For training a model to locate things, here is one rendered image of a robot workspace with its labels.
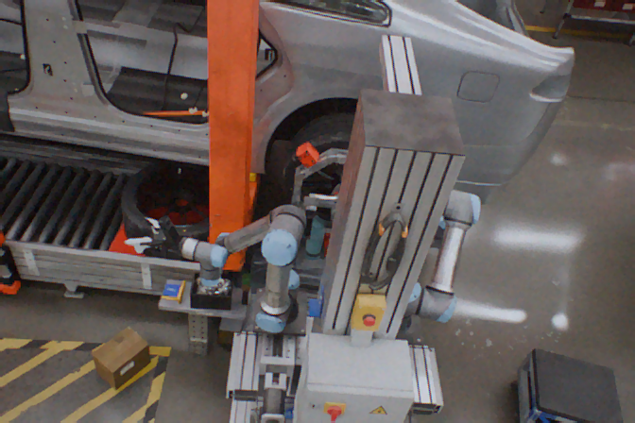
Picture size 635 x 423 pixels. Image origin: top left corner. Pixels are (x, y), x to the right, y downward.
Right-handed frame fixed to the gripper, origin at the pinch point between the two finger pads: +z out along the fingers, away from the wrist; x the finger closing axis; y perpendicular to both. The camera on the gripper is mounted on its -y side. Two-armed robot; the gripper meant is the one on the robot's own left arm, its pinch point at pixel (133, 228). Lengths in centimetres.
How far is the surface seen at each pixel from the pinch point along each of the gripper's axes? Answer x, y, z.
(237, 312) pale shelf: 41, 74, -31
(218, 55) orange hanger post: 40, -56, -14
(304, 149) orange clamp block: 86, 0, -43
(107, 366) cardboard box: 13, 105, 23
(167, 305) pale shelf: 34, 75, 2
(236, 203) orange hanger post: 52, 16, -22
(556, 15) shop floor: 592, 44, -221
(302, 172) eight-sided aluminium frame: 87, 13, -44
